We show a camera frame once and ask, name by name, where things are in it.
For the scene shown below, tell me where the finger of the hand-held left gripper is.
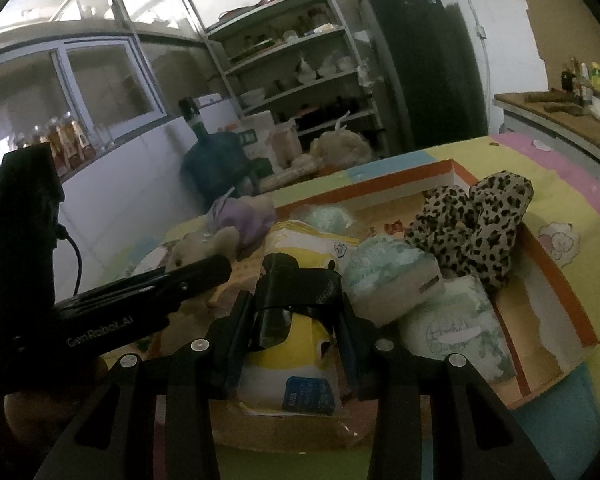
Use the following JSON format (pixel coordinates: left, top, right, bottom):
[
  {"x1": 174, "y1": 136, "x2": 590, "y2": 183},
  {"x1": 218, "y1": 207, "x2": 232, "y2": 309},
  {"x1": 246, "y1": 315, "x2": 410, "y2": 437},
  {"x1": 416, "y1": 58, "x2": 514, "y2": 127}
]
[{"x1": 55, "y1": 255, "x2": 232, "y2": 321}]

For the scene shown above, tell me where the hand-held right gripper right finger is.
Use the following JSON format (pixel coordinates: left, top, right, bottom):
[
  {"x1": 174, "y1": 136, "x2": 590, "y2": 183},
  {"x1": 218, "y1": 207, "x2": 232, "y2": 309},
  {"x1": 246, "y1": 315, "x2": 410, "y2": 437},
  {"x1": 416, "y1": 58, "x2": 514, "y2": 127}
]
[{"x1": 332, "y1": 292, "x2": 556, "y2": 480}]

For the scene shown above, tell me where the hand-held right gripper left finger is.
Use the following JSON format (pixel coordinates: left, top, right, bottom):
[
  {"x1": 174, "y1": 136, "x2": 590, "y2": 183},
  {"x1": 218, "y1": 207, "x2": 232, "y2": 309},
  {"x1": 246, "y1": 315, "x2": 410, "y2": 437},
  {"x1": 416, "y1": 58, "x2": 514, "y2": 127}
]
[{"x1": 32, "y1": 290, "x2": 256, "y2": 480}]

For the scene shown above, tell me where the beige plush toy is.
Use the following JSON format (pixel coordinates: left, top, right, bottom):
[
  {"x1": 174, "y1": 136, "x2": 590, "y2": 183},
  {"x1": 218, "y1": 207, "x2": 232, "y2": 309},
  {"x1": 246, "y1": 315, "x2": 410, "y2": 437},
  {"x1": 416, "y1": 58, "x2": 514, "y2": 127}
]
[{"x1": 167, "y1": 227, "x2": 241, "y2": 275}]

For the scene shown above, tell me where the yellow white packet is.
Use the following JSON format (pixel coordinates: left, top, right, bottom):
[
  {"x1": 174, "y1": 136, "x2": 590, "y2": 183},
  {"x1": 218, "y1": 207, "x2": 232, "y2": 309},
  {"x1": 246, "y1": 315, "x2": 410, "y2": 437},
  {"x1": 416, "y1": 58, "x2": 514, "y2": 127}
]
[{"x1": 237, "y1": 220, "x2": 363, "y2": 416}]

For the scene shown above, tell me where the pale green diaper pack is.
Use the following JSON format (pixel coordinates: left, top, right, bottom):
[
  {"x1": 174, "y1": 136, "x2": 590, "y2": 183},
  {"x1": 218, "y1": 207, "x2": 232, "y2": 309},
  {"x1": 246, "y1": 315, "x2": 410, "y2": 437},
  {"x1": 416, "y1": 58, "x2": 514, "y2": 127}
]
[
  {"x1": 342, "y1": 234, "x2": 443, "y2": 326},
  {"x1": 400, "y1": 275, "x2": 516, "y2": 386}
]

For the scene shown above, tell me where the leopard print cloth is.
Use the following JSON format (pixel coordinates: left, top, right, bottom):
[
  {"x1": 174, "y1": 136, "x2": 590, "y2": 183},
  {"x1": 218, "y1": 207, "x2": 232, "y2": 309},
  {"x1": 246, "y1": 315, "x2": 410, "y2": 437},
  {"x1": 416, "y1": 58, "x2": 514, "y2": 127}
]
[{"x1": 404, "y1": 170, "x2": 535, "y2": 293}]

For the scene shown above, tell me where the orange cardboard box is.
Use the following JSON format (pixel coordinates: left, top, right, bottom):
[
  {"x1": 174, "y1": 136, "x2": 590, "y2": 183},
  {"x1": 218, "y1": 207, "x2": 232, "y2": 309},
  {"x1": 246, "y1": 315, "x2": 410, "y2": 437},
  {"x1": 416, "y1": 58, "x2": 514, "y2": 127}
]
[{"x1": 215, "y1": 159, "x2": 600, "y2": 450}]

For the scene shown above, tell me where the light teal soft pack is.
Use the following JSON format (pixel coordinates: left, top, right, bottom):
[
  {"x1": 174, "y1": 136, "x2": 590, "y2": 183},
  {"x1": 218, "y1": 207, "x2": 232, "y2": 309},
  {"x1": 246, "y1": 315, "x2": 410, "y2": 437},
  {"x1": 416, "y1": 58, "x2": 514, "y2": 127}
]
[{"x1": 290, "y1": 205, "x2": 362, "y2": 240}]

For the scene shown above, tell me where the person's left hand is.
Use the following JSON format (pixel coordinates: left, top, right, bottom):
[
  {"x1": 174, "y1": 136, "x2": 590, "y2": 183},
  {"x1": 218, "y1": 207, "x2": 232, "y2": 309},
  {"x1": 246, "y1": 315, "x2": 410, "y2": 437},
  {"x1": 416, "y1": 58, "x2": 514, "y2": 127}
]
[{"x1": 2, "y1": 360, "x2": 112, "y2": 442}]

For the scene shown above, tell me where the purple plush toy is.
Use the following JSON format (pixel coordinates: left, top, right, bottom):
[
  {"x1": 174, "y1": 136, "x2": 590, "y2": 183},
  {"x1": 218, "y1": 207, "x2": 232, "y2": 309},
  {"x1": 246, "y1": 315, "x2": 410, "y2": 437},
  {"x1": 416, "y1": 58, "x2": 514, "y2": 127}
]
[{"x1": 210, "y1": 195, "x2": 277, "y2": 258}]

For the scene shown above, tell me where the blue water jug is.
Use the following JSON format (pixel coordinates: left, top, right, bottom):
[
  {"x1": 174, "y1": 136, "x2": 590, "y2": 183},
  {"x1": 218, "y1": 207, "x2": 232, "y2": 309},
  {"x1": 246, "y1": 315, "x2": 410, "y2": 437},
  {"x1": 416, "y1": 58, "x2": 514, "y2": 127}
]
[{"x1": 180, "y1": 127, "x2": 261, "y2": 211}]

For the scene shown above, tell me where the white carton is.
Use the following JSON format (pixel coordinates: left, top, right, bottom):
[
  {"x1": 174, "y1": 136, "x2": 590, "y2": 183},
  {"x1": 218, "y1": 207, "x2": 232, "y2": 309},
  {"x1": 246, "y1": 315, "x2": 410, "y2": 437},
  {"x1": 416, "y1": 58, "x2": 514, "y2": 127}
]
[{"x1": 242, "y1": 110, "x2": 276, "y2": 161}]

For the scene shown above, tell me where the pink plastic jar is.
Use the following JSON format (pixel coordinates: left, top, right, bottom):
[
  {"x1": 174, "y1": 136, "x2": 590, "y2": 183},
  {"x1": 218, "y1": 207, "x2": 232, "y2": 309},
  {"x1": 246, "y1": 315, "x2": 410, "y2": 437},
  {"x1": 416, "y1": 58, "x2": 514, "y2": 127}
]
[{"x1": 270, "y1": 122, "x2": 303, "y2": 166}]

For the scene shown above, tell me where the black water pump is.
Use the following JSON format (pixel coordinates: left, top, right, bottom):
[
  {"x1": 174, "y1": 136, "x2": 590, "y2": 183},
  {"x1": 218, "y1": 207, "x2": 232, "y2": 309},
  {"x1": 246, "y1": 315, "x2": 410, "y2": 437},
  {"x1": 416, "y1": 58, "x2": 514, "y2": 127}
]
[{"x1": 178, "y1": 97, "x2": 203, "y2": 133}]

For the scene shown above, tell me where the sliding glass window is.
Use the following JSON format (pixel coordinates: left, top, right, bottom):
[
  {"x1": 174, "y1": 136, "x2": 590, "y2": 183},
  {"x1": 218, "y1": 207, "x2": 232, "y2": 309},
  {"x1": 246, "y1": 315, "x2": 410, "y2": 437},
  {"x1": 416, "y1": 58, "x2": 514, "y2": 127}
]
[{"x1": 0, "y1": 35, "x2": 171, "y2": 181}]

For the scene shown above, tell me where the clear plastic bag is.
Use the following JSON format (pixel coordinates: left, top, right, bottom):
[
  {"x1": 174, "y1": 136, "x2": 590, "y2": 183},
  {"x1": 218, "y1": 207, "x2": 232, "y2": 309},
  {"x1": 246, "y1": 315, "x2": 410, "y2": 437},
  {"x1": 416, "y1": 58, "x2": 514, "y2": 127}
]
[{"x1": 310, "y1": 115, "x2": 373, "y2": 166}]

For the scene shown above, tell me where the white shelf rack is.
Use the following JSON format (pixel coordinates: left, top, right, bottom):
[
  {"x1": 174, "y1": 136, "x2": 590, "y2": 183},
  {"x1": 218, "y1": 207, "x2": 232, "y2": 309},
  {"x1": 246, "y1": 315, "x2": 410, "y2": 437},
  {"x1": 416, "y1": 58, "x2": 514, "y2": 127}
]
[{"x1": 202, "y1": 0, "x2": 396, "y2": 161}]

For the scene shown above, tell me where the black refrigerator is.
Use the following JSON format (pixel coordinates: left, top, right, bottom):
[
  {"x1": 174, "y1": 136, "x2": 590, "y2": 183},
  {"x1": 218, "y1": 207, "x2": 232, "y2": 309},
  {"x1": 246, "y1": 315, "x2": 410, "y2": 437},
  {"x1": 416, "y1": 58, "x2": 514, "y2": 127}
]
[{"x1": 357, "y1": 0, "x2": 488, "y2": 153}]

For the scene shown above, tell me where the kitchen counter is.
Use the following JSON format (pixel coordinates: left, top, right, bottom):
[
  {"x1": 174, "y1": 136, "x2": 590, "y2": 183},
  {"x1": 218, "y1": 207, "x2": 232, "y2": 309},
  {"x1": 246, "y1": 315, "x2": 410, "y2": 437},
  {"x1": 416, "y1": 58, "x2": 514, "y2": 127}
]
[{"x1": 495, "y1": 90, "x2": 600, "y2": 181}]

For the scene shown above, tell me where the brown cardboard sheet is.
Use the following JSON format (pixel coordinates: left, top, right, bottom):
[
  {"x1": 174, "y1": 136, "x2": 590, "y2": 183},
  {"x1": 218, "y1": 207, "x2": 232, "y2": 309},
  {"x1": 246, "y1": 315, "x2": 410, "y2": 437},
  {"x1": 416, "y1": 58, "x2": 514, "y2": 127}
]
[{"x1": 517, "y1": 0, "x2": 600, "y2": 96}]

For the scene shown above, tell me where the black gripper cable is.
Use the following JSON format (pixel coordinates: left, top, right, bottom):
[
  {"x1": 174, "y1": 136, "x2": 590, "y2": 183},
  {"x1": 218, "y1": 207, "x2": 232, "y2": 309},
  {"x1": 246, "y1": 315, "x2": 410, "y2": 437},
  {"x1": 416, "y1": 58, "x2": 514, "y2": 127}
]
[{"x1": 55, "y1": 225, "x2": 83, "y2": 296}]

